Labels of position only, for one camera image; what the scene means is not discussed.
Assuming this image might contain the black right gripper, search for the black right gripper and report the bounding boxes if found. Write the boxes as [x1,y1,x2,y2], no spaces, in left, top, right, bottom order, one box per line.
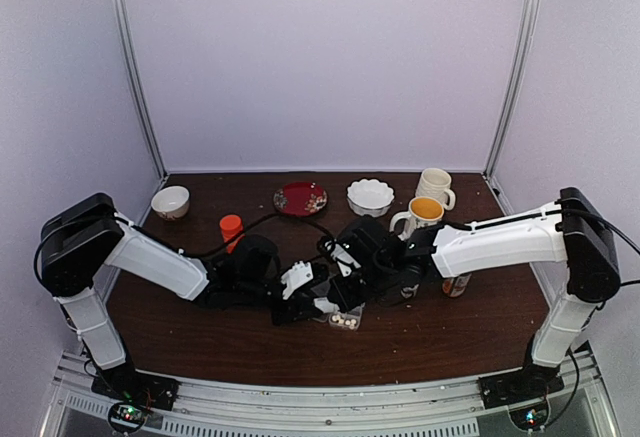
[328,260,396,314]

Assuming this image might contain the clear plastic pill organizer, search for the clear plastic pill organizer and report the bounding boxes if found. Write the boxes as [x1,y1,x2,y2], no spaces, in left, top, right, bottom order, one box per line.
[314,305,365,331]

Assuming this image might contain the orange pill bottle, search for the orange pill bottle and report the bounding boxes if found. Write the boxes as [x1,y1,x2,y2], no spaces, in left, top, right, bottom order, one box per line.
[219,214,244,254]

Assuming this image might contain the white pill bottle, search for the white pill bottle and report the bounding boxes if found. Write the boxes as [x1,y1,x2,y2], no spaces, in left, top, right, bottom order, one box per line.
[313,297,337,314]

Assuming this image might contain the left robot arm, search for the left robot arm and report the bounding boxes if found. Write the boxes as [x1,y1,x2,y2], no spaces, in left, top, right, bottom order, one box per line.
[33,193,337,401]

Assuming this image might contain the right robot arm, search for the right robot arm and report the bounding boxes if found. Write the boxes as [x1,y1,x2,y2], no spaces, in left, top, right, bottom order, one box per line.
[319,187,621,399]

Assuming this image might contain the white pills in organizer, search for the white pills in organizer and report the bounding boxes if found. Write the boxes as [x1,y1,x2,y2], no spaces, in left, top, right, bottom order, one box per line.
[329,313,359,330]

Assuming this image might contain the white scalloped bowl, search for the white scalloped bowl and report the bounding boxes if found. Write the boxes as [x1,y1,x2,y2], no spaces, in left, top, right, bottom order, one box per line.
[346,179,395,218]

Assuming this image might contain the floral mug yellow inside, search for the floral mug yellow inside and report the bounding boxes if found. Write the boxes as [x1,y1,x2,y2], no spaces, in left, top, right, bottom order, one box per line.
[389,197,445,240]

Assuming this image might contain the amber bottle grey cap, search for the amber bottle grey cap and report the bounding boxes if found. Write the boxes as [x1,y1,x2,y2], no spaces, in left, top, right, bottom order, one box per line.
[442,274,471,298]

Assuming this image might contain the red floral plate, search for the red floral plate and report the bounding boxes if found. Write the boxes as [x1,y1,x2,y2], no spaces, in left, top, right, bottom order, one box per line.
[272,181,328,217]

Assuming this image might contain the cream textured mug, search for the cream textured mug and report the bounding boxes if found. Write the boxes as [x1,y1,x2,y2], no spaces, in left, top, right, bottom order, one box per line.
[415,168,456,211]

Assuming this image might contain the plain white ceramic bowl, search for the plain white ceramic bowl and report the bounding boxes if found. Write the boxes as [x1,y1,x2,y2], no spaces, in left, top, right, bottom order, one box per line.
[151,186,190,221]

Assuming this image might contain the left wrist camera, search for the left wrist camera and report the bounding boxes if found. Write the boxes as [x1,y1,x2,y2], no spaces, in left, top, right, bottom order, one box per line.
[279,261,328,300]

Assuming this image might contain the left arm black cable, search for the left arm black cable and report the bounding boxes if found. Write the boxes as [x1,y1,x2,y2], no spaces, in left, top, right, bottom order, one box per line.
[33,213,334,283]

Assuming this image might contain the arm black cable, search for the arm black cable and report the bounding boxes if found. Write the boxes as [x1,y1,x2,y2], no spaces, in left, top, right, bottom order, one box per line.
[554,204,640,423]
[33,213,334,283]

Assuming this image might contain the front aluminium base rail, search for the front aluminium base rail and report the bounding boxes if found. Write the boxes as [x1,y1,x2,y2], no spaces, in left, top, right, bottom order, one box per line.
[39,351,624,437]

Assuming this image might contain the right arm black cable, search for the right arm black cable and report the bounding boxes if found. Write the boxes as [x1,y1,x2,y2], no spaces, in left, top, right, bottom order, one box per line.
[554,204,640,423]

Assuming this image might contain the right aluminium frame post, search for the right aluminium frame post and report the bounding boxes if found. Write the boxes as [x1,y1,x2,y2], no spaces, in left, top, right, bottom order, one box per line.
[484,0,541,182]

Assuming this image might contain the aluminium frame post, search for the aluminium frame post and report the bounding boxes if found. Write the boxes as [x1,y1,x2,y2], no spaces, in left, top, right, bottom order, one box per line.
[484,0,541,182]
[112,0,168,180]

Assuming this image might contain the left aluminium frame post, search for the left aluminium frame post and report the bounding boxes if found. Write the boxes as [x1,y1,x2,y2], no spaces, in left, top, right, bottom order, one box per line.
[112,0,168,180]

